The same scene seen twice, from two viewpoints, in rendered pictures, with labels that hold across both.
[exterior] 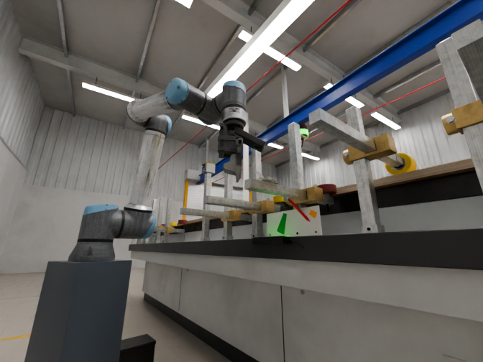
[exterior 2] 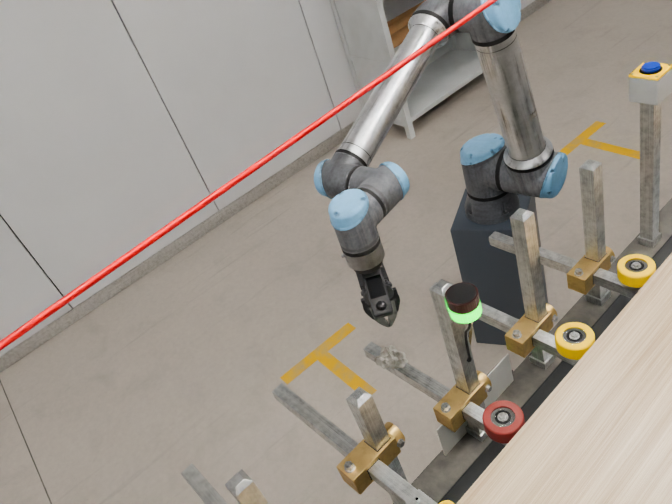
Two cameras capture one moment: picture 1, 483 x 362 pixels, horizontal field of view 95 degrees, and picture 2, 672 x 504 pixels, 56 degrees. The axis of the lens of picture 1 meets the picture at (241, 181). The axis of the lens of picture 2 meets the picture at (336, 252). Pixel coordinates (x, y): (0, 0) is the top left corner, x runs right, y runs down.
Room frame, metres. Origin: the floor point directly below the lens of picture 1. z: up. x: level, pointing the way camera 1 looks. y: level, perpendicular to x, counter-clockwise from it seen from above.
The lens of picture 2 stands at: (0.80, -1.11, 1.98)
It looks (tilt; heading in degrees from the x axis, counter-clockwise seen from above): 37 degrees down; 98
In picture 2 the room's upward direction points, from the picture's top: 21 degrees counter-clockwise
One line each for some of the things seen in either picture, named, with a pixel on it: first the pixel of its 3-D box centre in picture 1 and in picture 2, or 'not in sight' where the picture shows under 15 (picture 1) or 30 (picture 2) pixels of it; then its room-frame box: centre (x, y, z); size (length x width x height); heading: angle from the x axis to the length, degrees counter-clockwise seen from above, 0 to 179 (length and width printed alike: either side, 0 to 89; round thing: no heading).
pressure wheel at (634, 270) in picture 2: not in sight; (636, 281); (1.29, -0.05, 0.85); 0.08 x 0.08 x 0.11
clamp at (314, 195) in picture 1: (304, 197); (464, 399); (0.83, -0.24, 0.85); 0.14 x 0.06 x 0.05; 37
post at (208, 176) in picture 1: (206, 205); (650, 174); (1.45, 0.23, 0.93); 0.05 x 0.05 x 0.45; 37
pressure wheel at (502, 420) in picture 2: (326, 198); (506, 432); (0.88, -0.35, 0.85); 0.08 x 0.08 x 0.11
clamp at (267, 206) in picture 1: (260, 207); (531, 328); (1.02, -0.09, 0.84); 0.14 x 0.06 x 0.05; 37
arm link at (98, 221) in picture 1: (101, 221); (486, 164); (1.14, 0.71, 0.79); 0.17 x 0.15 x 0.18; 136
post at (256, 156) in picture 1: (256, 189); (533, 295); (1.04, -0.07, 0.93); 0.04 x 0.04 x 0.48; 37
